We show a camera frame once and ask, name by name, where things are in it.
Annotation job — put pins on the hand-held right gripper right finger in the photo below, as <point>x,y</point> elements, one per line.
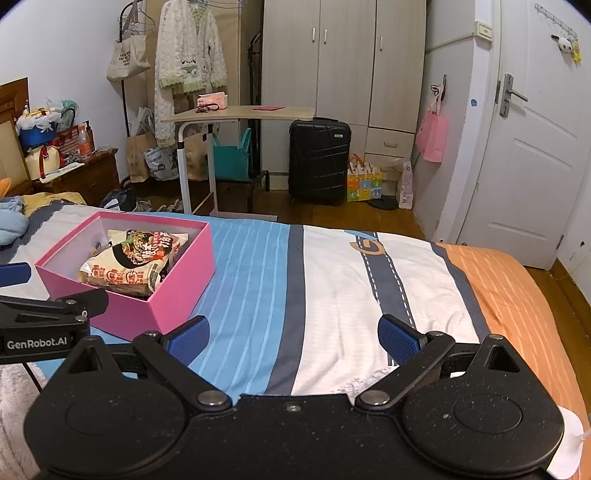
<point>399,339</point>

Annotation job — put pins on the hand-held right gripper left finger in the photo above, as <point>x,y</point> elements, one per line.
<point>187,339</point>

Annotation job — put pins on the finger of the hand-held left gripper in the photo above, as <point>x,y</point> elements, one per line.
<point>14,274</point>
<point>87,300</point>

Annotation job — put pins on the light blue cloth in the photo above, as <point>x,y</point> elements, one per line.
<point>11,221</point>

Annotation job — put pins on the yellow cloth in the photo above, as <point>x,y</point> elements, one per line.
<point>51,203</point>

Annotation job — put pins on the black floor bag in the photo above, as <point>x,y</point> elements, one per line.
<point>117,199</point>

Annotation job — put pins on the white shoe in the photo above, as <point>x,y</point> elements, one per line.
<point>170,205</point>
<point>145,206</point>

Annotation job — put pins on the white papers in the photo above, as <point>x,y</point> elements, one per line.
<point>64,171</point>

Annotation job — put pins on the cream box red ribbon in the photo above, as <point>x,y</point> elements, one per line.
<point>41,161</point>

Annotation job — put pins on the wooden nightstand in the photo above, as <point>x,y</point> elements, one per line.
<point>92,180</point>

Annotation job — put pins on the dark round floor object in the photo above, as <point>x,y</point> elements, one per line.
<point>382,204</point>

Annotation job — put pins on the red printed bag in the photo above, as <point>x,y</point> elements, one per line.
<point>67,143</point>

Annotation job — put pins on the flower bouquet blue bucket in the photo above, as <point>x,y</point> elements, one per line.
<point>37,127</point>

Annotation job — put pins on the brown paper bag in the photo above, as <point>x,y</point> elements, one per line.
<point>198,157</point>
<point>138,159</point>

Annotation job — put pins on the orange bottle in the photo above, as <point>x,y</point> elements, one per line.
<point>85,141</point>

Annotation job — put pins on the white pink plastic bag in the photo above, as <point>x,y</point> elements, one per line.
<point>405,184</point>

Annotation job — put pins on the white printed plastic bag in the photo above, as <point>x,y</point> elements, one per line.
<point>161,164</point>

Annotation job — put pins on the colourful gift bag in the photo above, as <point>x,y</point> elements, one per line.
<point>364,184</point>

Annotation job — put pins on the teal plastic bag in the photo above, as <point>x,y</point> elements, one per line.
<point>62,108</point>

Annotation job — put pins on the wooden headboard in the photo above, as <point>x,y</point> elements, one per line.
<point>11,101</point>

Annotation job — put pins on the white paper bag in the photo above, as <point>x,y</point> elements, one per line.
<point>143,122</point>

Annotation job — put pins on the black suitcase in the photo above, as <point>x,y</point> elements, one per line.
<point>318,161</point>

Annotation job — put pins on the white round object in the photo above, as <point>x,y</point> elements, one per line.
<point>570,443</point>

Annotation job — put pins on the white cabinet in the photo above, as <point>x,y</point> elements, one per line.
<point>531,184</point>

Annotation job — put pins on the pink gift bag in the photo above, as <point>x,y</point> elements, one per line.
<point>434,138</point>

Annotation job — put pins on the black clothes rack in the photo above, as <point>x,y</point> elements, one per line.
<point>123,92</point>

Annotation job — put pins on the dark keyring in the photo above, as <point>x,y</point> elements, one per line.
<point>207,109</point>

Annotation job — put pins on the wooden mobile table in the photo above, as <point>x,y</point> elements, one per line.
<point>240,113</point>

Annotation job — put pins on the pink tissue box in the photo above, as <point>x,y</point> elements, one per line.
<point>212,99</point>

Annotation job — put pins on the canvas tote bag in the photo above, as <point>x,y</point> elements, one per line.
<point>129,60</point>

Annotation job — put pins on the red booklet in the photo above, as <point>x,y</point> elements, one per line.
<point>268,109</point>

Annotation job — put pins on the fluffy white green cardigan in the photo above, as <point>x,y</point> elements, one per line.
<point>189,46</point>

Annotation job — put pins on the white wardrobe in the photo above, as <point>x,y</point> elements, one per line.
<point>346,69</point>

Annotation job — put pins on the beige fabric closet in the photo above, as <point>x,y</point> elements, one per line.
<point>240,46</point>

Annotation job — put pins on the small plush toy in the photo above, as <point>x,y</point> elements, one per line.
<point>568,46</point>

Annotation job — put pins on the white light switch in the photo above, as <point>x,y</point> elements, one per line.
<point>485,30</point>

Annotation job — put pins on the wall hook rack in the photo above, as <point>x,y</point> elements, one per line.
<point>556,21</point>

